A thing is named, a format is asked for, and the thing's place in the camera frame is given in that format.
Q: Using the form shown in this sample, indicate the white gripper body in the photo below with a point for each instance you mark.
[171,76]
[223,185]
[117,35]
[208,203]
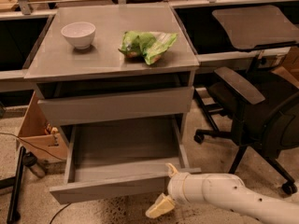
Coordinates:
[176,188]

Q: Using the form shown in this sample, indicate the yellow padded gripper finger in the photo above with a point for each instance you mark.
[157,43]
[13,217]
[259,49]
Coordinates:
[163,205]
[172,170]

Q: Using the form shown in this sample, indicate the grey drawer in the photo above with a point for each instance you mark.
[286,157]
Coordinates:
[121,157]
[116,106]

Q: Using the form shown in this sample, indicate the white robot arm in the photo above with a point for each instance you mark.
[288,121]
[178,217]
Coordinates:
[224,191]

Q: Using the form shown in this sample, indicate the grey top drawer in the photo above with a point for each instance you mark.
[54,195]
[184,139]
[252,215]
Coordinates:
[116,106]

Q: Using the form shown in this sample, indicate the grey drawer cabinet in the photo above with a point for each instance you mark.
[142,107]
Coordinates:
[60,71]

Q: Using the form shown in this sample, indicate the black office chair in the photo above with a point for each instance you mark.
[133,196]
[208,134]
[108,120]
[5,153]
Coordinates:
[264,106]

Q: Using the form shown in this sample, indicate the green chip bag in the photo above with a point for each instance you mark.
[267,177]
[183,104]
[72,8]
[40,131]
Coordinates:
[151,46]

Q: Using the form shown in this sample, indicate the brown cardboard box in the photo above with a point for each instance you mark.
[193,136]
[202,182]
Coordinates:
[39,137]

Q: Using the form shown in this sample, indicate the dark bottle on floor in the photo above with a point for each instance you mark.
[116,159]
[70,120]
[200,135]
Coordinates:
[30,161]

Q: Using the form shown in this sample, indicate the black stand leg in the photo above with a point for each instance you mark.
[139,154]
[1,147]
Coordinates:
[14,182]

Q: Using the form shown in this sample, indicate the white ceramic bowl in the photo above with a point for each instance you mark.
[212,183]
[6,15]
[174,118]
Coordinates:
[79,34]

